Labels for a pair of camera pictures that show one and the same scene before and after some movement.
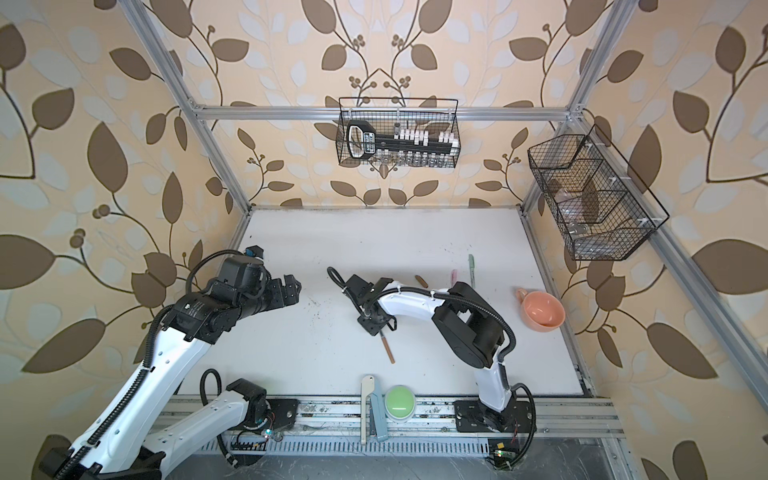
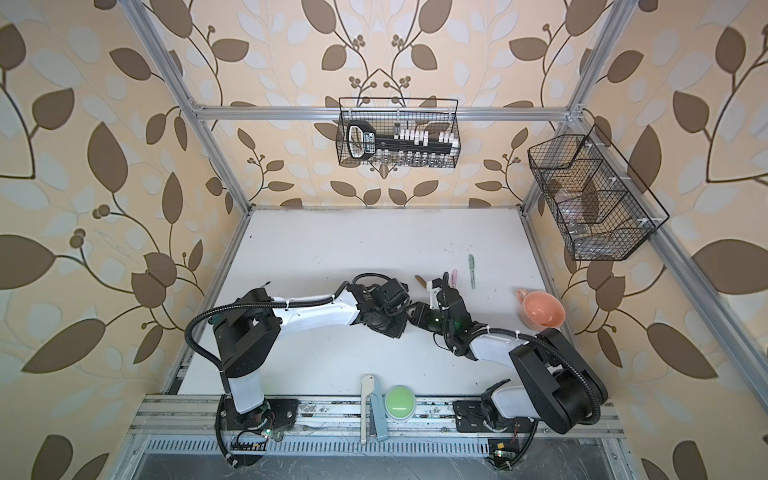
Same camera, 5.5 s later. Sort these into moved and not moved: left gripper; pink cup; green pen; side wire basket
Moved: left gripper
Not moved: pink cup; side wire basket; green pen
